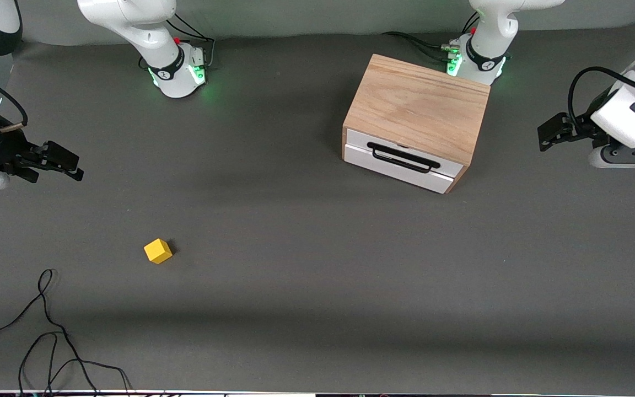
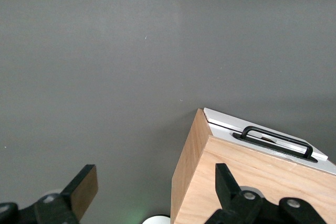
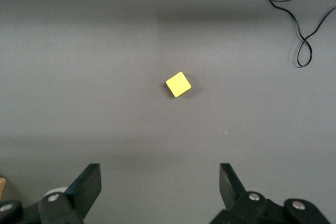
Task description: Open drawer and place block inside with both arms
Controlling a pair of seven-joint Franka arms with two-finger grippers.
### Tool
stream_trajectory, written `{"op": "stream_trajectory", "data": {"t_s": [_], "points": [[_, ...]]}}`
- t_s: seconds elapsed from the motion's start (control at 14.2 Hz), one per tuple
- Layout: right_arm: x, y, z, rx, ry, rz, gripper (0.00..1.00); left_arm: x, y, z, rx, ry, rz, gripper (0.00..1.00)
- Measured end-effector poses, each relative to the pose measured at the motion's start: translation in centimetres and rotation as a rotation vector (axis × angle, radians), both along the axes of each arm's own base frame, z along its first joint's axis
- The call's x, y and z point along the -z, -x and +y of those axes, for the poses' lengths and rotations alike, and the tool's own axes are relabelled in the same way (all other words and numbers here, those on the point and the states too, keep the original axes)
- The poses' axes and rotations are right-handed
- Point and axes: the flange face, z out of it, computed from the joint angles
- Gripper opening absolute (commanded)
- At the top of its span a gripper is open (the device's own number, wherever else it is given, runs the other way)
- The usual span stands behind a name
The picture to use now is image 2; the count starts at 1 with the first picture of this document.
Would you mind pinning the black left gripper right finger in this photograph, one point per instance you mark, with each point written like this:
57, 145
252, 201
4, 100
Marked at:
236, 208

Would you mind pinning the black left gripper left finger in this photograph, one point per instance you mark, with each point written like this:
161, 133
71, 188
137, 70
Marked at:
52, 208

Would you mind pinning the white-fronted wooden drawer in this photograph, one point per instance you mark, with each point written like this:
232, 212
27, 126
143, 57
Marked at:
225, 123

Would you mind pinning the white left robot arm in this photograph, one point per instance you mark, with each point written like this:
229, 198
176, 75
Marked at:
157, 221

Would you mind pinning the light wooden cabinet box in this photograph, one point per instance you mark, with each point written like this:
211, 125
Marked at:
275, 176

